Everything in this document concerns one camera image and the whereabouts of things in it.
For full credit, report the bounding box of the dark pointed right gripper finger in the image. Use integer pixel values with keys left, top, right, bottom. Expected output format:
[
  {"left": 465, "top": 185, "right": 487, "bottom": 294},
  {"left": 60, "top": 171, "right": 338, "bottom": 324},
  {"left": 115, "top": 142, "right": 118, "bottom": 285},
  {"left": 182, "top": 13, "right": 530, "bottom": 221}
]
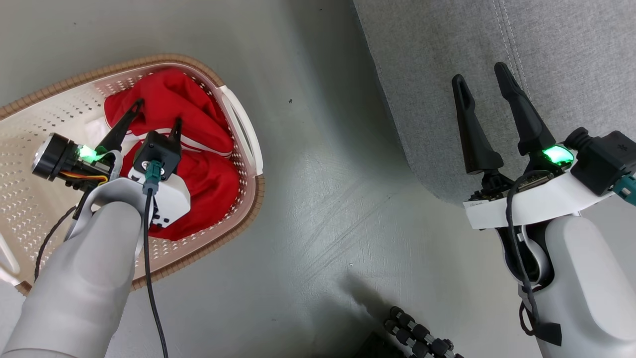
[
  {"left": 451, "top": 74, "right": 504, "bottom": 175},
  {"left": 494, "top": 62, "right": 557, "bottom": 156}
]

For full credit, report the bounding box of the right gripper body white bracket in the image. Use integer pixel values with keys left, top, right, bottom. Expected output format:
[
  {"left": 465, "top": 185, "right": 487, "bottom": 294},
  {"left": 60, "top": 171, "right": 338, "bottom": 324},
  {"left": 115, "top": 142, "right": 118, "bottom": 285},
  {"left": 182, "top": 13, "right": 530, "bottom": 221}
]
[{"left": 463, "top": 145, "right": 617, "bottom": 230}]

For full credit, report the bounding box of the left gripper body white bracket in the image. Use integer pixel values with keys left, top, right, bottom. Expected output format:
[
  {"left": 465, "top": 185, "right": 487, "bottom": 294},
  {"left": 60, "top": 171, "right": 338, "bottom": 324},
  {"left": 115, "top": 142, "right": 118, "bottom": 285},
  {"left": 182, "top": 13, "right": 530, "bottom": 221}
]
[{"left": 32, "top": 133, "right": 191, "bottom": 230}]

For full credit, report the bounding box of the red garment with white stripes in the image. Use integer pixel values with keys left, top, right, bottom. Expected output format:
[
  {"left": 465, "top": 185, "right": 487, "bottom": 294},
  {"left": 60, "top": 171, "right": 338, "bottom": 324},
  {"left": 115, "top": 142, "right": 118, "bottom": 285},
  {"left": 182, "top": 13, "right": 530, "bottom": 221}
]
[{"left": 103, "top": 68, "right": 240, "bottom": 242}]

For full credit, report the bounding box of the cream perforated laundry basket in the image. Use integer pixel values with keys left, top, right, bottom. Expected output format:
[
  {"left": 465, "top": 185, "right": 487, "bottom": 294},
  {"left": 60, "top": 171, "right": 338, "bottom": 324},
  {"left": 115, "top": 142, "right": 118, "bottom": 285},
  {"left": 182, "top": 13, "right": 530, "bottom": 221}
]
[{"left": 0, "top": 53, "right": 265, "bottom": 297}]

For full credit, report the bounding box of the grey fabric sofa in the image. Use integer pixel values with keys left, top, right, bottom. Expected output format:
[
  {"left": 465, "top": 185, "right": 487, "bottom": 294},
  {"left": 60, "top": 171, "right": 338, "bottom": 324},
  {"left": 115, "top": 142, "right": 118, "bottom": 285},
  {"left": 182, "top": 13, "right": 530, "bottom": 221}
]
[{"left": 352, "top": 0, "right": 636, "bottom": 205}]

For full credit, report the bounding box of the black cable with teal plug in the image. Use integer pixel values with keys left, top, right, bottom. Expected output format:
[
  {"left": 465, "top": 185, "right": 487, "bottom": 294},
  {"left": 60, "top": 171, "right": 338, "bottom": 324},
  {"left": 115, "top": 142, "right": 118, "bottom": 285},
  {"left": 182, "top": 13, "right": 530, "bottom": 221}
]
[{"left": 142, "top": 160, "right": 169, "bottom": 358}]

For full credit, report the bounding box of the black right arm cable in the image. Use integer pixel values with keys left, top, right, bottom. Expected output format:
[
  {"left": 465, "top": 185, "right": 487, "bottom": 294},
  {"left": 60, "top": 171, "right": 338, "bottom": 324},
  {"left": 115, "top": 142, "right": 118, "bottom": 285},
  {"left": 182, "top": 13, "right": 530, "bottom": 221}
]
[{"left": 505, "top": 171, "right": 563, "bottom": 347}]

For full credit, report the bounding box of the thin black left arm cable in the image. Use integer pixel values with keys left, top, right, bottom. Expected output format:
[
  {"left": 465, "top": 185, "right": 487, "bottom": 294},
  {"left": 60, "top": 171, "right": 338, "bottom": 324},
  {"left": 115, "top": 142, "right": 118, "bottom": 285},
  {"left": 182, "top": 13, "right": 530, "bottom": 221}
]
[{"left": 34, "top": 191, "right": 93, "bottom": 282}]

